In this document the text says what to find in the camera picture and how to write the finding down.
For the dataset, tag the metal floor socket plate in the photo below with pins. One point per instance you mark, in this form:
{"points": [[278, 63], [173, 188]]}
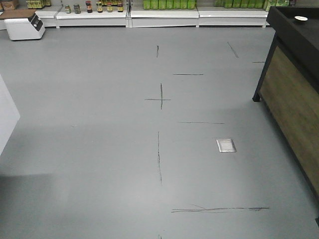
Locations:
{"points": [[226, 145]]}

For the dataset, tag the white store shelf unit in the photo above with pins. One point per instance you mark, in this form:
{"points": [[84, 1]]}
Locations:
{"points": [[63, 13]]}

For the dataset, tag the black wooden display stand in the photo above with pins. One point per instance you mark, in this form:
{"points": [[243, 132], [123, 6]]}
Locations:
{"points": [[289, 84]]}

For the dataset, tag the white box appliance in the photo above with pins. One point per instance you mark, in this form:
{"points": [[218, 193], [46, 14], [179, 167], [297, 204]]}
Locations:
{"points": [[25, 28]]}

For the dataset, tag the white dish on stand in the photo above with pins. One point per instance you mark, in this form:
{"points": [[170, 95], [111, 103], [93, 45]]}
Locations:
{"points": [[300, 18]]}

